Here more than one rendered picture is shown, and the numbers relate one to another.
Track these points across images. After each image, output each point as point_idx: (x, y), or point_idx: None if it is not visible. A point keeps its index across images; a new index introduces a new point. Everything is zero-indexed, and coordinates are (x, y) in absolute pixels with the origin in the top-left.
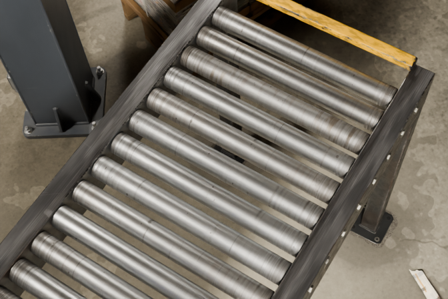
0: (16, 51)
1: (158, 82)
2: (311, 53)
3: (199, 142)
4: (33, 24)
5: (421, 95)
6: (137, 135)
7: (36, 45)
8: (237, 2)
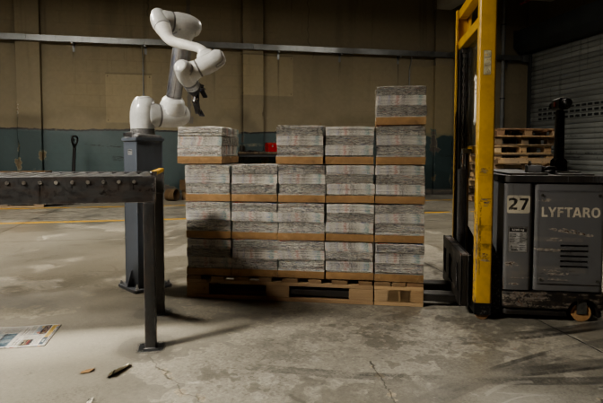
0: (128, 223)
1: (101, 172)
2: (141, 173)
3: (79, 174)
4: (134, 205)
5: (139, 176)
6: None
7: (133, 220)
8: (162, 184)
